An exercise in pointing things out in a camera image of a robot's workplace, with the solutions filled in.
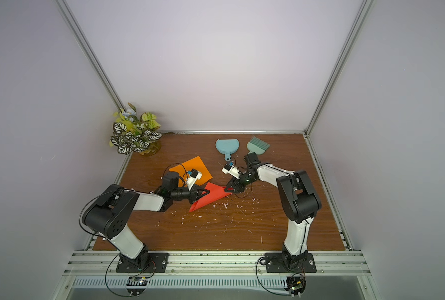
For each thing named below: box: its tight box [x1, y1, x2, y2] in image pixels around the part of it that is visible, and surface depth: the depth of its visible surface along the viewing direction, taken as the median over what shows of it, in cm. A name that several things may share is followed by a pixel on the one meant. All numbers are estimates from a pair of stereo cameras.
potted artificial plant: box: [108, 102, 162, 157], surface depth 94 cm
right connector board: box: [284, 275, 307, 299], surface depth 71 cm
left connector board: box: [126, 276, 149, 299], surface depth 72 cm
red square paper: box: [188, 182, 233, 213], surface depth 89 cm
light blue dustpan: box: [215, 138, 240, 162], surface depth 116 cm
